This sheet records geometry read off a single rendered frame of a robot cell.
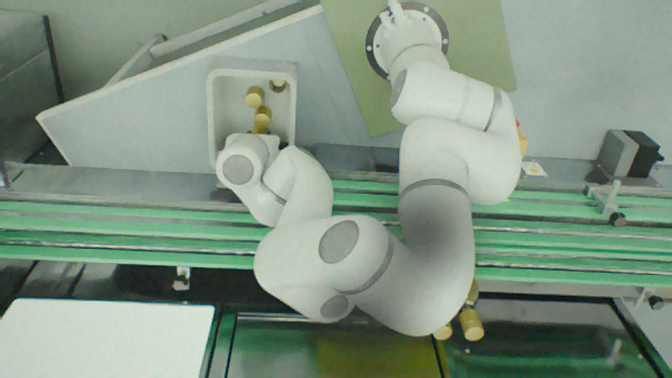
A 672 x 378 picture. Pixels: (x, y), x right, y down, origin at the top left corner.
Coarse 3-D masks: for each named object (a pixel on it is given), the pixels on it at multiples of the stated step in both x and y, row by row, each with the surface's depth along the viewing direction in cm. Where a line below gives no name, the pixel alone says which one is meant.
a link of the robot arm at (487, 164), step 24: (504, 96) 75; (432, 120) 68; (504, 120) 72; (408, 144) 67; (432, 144) 65; (456, 144) 65; (480, 144) 66; (504, 144) 68; (408, 168) 64; (432, 168) 62; (456, 168) 63; (480, 168) 66; (504, 168) 66; (480, 192) 67; (504, 192) 67
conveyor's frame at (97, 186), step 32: (320, 160) 111; (352, 160) 113; (384, 160) 114; (544, 160) 120; (576, 160) 122; (0, 192) 109; (32, 192) 109; (64, 192) 110; (96, 192) 111; (128, 192) 112; (160, 192) 113; (192, 192) 114; (224, 192) 115; (576, 192) 113; (608, 192) 113; (640, 192) 113
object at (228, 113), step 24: (216, 72) 101; (240, 72) 101; (264, 72) 101; (216, 96) 106; (240, 96) 111; (264, 96) 111; (288, 96) 110; (216, 120) 108; (240, 120) 114; (288, 120) 109; (216, 144) 110; (264, 168) 113
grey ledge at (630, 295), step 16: (480, 288) 126; (496, 288) 126; (512, 288) 126; (528, 288) 126; (544, 288) 126; (560, 288) 126; (576, 288) 126; (592, 288) 127; (608, 288) 127; (624, 288) 127; (656, 288) 127
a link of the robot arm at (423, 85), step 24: (408, 48) 83; (432, 48) 82; (408, 72) 73; (432, 72) 72; (408, 96) 72; (432, 96) 72; (456, 96) 72; (480, 96) 73; (408, 120) 74; (456, 120) 73; (480, 120) 73
